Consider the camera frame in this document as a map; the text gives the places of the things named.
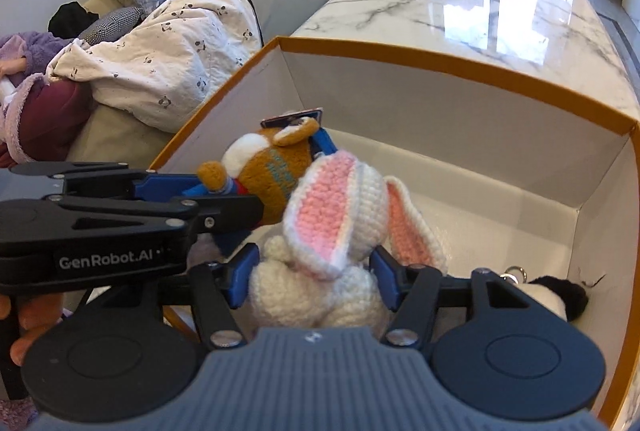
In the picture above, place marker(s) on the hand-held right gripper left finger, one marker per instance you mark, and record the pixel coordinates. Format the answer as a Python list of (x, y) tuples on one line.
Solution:
[(242, 276)]

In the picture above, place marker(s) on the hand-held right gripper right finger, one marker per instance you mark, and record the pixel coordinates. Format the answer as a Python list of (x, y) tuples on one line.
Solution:
[(384, 278)]

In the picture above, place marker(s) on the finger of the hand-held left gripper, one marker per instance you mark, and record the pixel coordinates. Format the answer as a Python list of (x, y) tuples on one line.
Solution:
[(220, 213), (165, 186)]

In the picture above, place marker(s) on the brown plush toy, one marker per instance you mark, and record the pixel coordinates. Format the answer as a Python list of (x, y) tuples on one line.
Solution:
[(270, 176)]

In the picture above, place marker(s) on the white crocheted bunny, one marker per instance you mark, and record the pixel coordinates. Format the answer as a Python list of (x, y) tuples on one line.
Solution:
[(310, 286)]

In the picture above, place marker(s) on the orange cardboard box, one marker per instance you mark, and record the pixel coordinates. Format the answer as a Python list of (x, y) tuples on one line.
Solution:
[(450, 136)]

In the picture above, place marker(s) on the person's left hand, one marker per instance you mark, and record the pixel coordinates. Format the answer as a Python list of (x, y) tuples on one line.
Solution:
[(40, 311)]

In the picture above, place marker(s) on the panda print blanket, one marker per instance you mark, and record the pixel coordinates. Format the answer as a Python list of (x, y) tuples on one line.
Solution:
[(165, 56)]

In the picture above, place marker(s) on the maroon cloth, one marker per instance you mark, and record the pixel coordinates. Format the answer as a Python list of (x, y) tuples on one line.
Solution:
[(50, 111)]

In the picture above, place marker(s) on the grey checked pillow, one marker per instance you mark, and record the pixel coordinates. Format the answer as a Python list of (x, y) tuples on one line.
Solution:
[(112, 23)]

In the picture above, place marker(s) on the purple fleece robe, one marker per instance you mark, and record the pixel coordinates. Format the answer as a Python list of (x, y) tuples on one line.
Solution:
[(35, 48)]

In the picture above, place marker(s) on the black cloth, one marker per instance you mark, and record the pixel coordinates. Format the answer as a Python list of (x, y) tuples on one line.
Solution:
[(70, 18)]

